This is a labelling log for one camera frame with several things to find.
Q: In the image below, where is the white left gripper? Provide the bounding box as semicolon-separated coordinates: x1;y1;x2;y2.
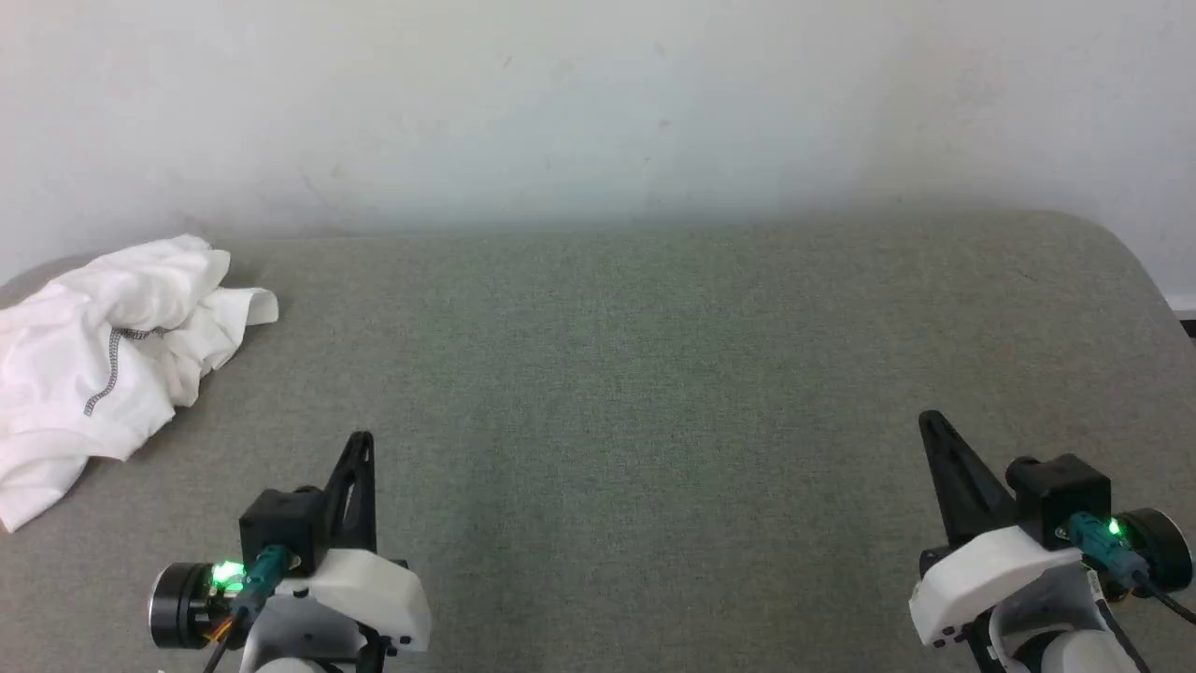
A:
280;432;433;652

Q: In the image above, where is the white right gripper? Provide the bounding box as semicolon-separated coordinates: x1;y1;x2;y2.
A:
911;411;1085;648

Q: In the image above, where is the white t-shirt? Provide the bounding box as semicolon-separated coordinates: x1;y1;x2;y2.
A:
0;235;280;534

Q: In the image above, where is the grey fabric sofa cushion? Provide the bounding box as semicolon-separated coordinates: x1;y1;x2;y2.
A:
0;210;1196;673

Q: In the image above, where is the right cable with teal plug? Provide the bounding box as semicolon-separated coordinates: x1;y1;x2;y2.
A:
1068;512;1196;625

